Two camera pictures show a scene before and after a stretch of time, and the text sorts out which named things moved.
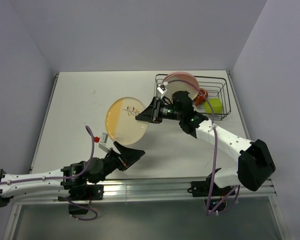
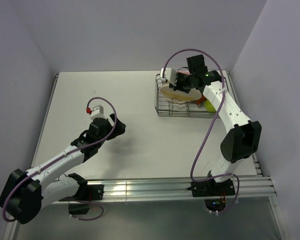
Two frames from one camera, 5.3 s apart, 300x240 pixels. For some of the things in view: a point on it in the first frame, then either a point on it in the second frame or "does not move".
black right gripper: [152, 113] -> [178, 86]
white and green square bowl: [216, 104] does not move
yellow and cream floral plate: [120, 121] -> [177, 96]
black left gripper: [127, 157] -> [118, 129]
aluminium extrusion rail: [136, 190] does not move
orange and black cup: [200, 99] does not move
